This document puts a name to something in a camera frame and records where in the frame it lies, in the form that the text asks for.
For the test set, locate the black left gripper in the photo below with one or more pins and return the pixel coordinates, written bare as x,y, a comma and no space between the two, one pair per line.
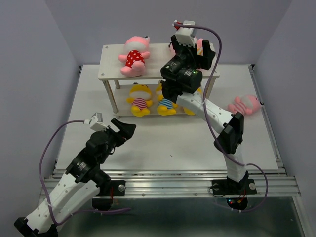
127,130

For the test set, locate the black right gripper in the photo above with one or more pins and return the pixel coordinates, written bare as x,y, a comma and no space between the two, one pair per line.
199,61

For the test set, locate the pink frog toy orange stripes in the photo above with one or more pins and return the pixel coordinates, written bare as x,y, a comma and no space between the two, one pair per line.
190,56

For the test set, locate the yellow frog toy pink stripes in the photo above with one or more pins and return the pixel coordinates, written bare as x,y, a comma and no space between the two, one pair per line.
140,98

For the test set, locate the yellow frog toy blue stripes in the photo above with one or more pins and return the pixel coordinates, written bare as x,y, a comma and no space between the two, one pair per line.
165,107

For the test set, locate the pink frog toy polka dots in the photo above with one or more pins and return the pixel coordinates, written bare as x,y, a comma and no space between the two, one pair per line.
135,52

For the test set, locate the yellow frog toy red stripes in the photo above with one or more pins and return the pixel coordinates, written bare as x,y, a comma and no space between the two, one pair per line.
188,111

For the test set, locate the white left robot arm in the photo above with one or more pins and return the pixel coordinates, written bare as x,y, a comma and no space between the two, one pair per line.
82,180

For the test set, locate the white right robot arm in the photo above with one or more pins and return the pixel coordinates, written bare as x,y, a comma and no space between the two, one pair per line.
182,76

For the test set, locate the white two-tier shelf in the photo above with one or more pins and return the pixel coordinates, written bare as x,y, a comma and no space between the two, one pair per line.
118,86

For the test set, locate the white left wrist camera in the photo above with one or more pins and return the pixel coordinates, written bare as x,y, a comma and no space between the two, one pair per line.
95,123

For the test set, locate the aluminium front rail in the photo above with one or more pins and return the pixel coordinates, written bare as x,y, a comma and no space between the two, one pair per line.
190,184

